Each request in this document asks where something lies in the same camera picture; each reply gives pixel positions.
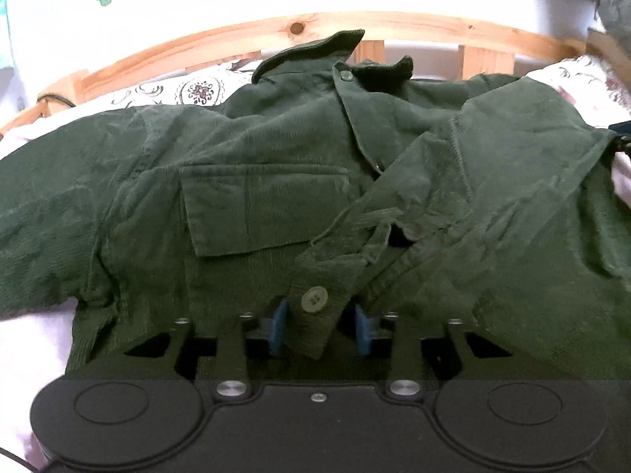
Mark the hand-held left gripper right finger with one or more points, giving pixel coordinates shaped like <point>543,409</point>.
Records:
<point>365,333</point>

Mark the grey cloth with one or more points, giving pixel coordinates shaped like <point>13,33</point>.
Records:
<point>615,0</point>

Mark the pink bed sheet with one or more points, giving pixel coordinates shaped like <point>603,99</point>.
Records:
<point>34,354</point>

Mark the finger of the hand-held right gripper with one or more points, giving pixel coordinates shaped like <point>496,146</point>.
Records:
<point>623,134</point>

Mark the patterned white pillow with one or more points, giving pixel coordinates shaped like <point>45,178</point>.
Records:
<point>197,89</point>

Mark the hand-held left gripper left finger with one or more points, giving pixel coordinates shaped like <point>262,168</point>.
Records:
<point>276,326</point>

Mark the wooden bed headboard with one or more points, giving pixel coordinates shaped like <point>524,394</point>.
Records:
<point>207,42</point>

